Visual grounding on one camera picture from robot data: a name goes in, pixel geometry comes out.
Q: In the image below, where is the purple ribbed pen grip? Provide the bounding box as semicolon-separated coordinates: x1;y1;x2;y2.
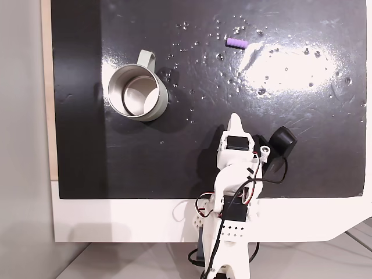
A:
226;37;248;49

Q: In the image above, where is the black glossy mat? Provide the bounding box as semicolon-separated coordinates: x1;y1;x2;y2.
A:
51;0;367;201

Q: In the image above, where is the grey mug with metal interior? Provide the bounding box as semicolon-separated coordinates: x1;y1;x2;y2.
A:
108;49;170;122

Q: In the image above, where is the black oval camera box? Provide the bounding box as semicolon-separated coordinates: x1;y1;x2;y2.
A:
259;126;298;176

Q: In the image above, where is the red white black servo cable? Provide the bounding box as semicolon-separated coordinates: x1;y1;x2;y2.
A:
195;191;217;219

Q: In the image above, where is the black power cable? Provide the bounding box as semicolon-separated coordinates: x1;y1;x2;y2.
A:
187;240;260;267

